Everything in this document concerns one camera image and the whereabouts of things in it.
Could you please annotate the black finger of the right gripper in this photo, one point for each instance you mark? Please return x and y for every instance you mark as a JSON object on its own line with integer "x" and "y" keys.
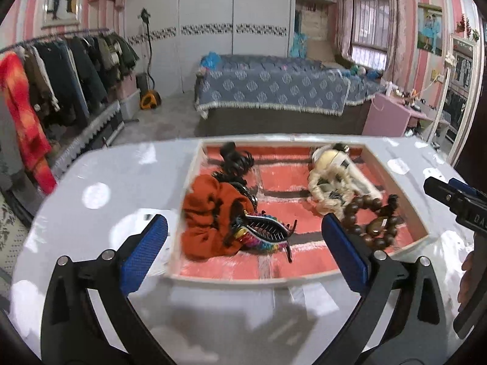
{"x": 465, "y": 202}

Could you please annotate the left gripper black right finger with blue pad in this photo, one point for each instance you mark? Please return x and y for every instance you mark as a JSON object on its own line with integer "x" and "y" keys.
{"x": 399, "y": 318}

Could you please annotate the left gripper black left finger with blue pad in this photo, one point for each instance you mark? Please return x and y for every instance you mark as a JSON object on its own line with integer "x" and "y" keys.
{"x": 70, "y": 330}

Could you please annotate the cream flower hair accessory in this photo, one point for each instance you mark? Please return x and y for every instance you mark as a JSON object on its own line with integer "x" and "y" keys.
{"x": 334, "y": 188}

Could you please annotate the rainbow beaded hair clip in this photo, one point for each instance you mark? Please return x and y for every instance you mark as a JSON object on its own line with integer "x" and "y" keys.
{"x": 261, "y": 234}

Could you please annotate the orange fabric scrunchie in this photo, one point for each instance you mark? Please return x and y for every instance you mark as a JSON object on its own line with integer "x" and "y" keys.
{"x": 209, "y": 209}

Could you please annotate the black fabric scrunchie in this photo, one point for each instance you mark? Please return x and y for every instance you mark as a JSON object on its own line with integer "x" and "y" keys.
{"x": 240, "y": 184}

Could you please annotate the black plastic claw hair clip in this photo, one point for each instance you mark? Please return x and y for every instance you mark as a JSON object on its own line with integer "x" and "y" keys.
{"x": 235, "y": 163}

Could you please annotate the person's right hand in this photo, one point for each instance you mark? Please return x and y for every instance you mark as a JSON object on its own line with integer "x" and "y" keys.
{"x": 468, "y": 282}

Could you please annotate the white framed mirror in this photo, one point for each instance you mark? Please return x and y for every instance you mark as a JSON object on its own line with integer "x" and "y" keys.
{"x": 461, "y": 90}

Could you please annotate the pink bedside cabinet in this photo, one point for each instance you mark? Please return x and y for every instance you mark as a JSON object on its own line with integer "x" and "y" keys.
{"x": 388, "y": 118}

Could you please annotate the cream tray with orange lining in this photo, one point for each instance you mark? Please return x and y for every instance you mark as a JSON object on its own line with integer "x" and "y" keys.
{"x": 278, "y": 179}

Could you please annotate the window with pink curtains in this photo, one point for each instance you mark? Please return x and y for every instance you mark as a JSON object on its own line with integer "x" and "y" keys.
{"x": 380, "y": 34}

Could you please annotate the dark hanging clothes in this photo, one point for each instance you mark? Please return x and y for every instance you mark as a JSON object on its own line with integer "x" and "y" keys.
{"x": 70, "y": 78}

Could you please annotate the red orange jacket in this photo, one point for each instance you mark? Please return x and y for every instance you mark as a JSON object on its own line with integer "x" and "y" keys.
{"x": 31, "y": 140}

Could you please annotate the bed with blue patterned cover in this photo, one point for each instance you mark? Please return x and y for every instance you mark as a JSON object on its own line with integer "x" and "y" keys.
{"x": 258, "y": 94}

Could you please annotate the metal clothes rack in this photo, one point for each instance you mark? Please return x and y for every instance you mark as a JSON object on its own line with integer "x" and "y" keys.
{"x": 62, "y": 35}

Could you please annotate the white wardrobe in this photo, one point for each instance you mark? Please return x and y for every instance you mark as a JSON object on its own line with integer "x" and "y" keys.
{"x": 173, "y": 35}

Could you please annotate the blue poster on wall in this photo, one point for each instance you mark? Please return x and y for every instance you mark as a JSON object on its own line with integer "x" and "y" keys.
{"x": 430, "y": 28}

